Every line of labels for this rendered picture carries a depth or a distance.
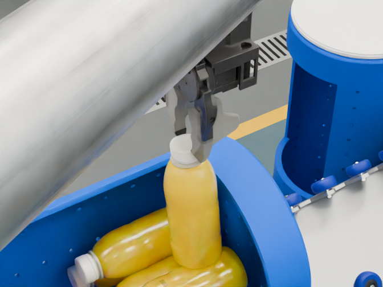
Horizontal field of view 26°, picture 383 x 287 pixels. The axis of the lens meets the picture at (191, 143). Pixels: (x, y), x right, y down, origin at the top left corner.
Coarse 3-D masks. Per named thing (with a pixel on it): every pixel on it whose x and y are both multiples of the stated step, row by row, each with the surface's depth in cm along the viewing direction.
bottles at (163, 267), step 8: (160, 264) 113; (168, 264) 113; (176, 264) 113; (72, 272) 116; (136, 272) 113; (144, 272) 112; (152, 272) 112; (160, 272) 112; (72, 280) 117; (80, 280) 115; (96, 280) 116; (104, 280) 116; (112, 280) 117; (120, 280) 117; (128, 280) 111; (136, 280) 111; (144, 280) 111
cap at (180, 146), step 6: (174, 138) 100; (180, 138) 100; (186, 138) 99; (174, 144) 99; (180, 144) 99; (186, 144) 98; (174, 150) 98; (180, 150) 97; (186, 150) 97; (174, 156) 98; (180, 156) 98; (186, 156) 98; (192, 156) 98; (180, 162) 98; (186, 162) 98; (192, 162) 98
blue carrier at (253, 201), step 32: (160, 160) 110; (224, 160) 107; (256, 160) 107; (96, 192) 106; (128, 192) 120; (160, 192) 124; (224, 192) 118; (256, 192) 104; (32, 224) 112; (64, 224) 116; (96, 224) 120; (224, 224) 123; (256, 224) 102; (288, 224) 103; (0, 256) 113; (32, 256) 117; (64, 256) 119; (256, 256) 117; (288, 256) 103
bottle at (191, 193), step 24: (168, 168) 100; (192, 168) 99; (168, 192) 101; (192, 192) 99; (216, 192) 102; (168, 216) 104; (192, 216) 101; (216, 216) 103; (192, 240) 104; (216, 240) 106; (192, 264) 106
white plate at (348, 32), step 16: (304, 0) 168; (320, 0) 168; (336, 0) 168; (352, 0) 168; (368, 0) 168; (304, 16) 164; (320, 16) 164; (336, 16) 164; (352, 16) 164; (368, 16) 164; (304, 32) 160; (320, 32) 160; (336, 32) 160; (352, 32) 160; (368, 32) 160; (336, 48) 156; (352, 48) 156; (368, 48) 156
